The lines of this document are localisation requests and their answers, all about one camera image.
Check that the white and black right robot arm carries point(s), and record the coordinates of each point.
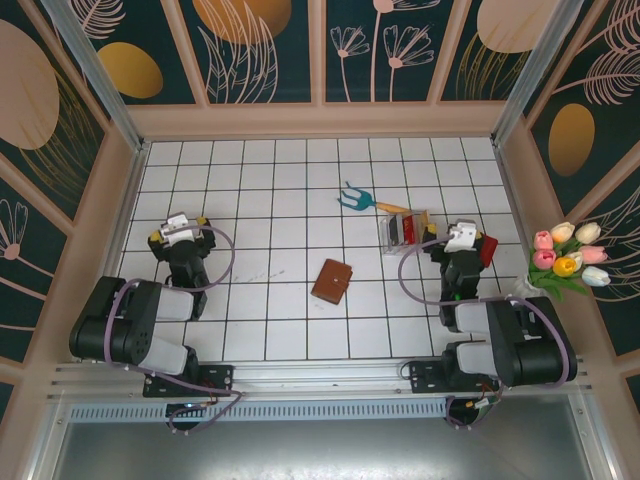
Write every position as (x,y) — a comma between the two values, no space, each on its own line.
(475,317)

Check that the red plastic card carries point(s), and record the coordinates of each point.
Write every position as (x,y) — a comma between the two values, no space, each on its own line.
(409,229)

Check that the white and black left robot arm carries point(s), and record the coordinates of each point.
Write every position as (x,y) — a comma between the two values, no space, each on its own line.
(170,305)

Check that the white vase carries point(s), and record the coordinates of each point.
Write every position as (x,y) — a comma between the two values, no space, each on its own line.
(524,289)

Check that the clear acrylic card box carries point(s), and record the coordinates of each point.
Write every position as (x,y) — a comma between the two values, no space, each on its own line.
(392,247)

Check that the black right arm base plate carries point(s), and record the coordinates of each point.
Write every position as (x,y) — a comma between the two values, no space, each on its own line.
(425,377)

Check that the brown leather card holder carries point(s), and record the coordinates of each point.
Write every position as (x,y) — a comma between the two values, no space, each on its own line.
(331,281)

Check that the small red case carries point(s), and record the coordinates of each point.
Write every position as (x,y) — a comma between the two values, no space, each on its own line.
(490,250)

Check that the aluminium mounting rail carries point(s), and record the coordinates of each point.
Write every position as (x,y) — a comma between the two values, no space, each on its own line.
(320,372)

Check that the aluminium frame post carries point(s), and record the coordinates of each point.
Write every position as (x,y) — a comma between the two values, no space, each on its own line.
(100,75)
(530,70)

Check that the artificial tulip bouquet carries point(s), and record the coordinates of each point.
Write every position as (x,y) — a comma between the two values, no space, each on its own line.
(565,265)

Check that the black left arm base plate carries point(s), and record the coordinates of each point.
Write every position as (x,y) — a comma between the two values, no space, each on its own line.
(220,380)

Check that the grey metal sheet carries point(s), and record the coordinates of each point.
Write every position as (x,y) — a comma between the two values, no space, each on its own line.
(320,450)

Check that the green circuit board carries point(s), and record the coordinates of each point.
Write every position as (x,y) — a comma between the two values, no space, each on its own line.
(482,404)

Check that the dark grey plastic card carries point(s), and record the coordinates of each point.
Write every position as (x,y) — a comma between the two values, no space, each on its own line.
(396,229)

